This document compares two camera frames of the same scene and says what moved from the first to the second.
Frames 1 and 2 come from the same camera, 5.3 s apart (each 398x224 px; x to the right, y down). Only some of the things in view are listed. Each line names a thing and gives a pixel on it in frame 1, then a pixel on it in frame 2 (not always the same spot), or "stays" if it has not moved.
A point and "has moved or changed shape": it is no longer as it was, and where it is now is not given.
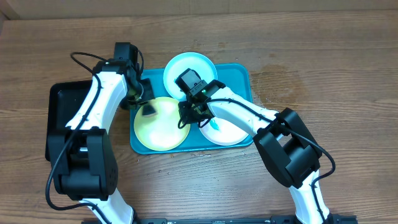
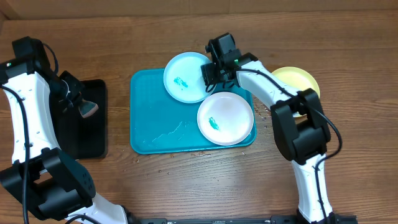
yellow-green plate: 161,132 → 298,79
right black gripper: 183,109 → 207,73
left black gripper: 147,94 → 75,84
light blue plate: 181,62 stays
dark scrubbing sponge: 148,111 has moved or changed shape
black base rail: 273,219 stays
